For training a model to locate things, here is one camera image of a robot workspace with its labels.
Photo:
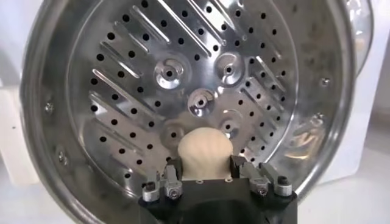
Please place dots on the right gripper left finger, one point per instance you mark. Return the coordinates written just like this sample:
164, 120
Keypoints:
172, 182

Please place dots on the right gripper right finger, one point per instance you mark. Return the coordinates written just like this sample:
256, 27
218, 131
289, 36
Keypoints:
256, 178

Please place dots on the white steamed baozi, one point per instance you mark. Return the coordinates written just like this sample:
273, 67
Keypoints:
204, 149

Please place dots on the stainless steel steamer basket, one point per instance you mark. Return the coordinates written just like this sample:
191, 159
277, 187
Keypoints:
182, 76

